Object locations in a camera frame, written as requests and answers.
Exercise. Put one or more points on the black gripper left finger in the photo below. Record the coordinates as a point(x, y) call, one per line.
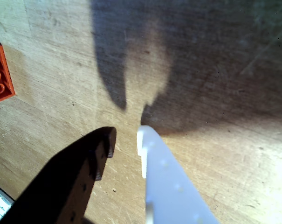
point(61, 182)

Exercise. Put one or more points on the red lego block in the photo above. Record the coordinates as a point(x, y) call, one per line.
point(1, 70)

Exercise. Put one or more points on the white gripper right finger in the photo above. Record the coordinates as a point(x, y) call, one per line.
point(168, 191)

